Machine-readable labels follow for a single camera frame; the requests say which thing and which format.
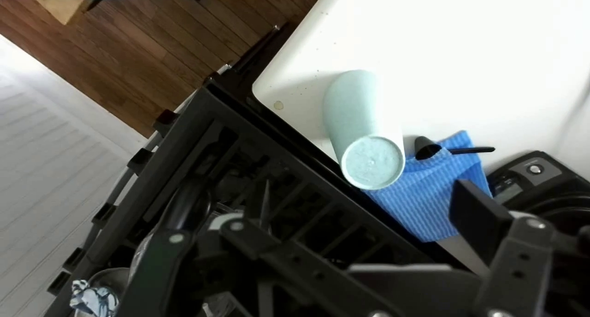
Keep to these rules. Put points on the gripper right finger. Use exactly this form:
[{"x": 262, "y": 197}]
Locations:
[{"x": 516, "y": 261}]

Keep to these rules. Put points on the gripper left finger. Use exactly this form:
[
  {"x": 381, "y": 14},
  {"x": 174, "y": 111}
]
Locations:
[{"x": 161, "y": 271}]

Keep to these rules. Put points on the black kitchen appliance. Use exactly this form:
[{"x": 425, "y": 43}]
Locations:
[{"x": 544, "y": 179}]

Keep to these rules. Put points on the silver pot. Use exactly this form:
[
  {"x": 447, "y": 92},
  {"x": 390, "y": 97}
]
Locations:
[{"x": 110, "y": 280}]

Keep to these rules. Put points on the crumpled blue white wrapper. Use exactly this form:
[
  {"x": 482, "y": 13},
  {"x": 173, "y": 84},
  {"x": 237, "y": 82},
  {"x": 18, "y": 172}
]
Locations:
[{"x": 94, "y": 301}]

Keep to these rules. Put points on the black stove knob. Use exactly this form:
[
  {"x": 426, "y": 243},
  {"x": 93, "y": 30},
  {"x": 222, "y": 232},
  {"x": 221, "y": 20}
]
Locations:
[
  {"x": 139, "y": 161},
  {"x": 57, "y": 282},
  {"x": 103, "y": 214},
  {"x": 165, "y": 120},
  {"x": 73, "y": 259}
]

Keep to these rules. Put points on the blue ribbed cloth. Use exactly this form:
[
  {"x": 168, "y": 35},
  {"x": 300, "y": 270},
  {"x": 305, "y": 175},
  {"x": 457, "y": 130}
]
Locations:
[{"x": 428, "y": 197}]

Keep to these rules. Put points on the black plastic scoop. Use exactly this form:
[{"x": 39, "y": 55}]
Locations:
[{"x": 431, "y": 149}]

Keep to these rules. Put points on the light blue cup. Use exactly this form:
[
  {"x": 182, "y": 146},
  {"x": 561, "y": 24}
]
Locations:
[{"x": 364, "y": 137}]

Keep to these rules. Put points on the wooden furniture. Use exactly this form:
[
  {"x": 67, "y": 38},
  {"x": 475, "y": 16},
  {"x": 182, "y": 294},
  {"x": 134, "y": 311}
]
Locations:
[{"x": 64, "y": 3}]

